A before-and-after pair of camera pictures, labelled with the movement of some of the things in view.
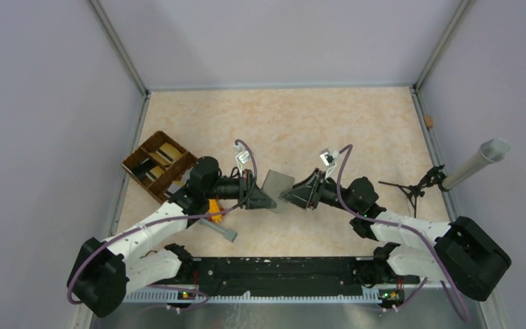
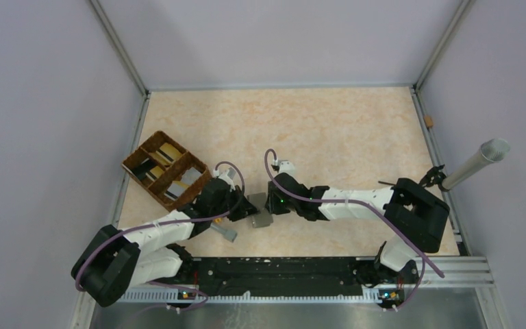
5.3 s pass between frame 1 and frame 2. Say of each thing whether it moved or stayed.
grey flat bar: stayed
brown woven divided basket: stayed
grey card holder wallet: moved
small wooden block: stayed
